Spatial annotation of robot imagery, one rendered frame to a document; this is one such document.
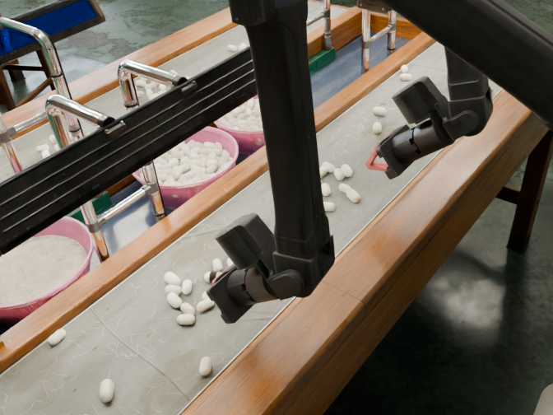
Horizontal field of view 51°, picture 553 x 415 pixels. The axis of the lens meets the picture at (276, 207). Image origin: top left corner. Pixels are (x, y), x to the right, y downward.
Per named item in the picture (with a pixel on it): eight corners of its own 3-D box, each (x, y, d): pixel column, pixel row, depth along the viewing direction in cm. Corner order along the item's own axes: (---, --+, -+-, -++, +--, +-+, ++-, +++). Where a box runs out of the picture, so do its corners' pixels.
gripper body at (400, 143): (372, 151, 107) (401, 137, 101) (399, 127, 113) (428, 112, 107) (391, 179, 108) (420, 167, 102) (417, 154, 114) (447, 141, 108)
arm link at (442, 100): (482, 126, 94) (490, 109, 100) (443, 67, 92) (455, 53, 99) (420, 159, 101) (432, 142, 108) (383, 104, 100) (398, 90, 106)
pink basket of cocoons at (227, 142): (257, 161, 153) (253, 131, 147) (219, 226, 133) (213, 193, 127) (166, 151, 160) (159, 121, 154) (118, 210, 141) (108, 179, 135)
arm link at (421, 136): (451, 148, 99) (465, 132, 102) (429, 114, 98) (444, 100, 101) (421, 161, 104) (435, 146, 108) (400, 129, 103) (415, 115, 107)
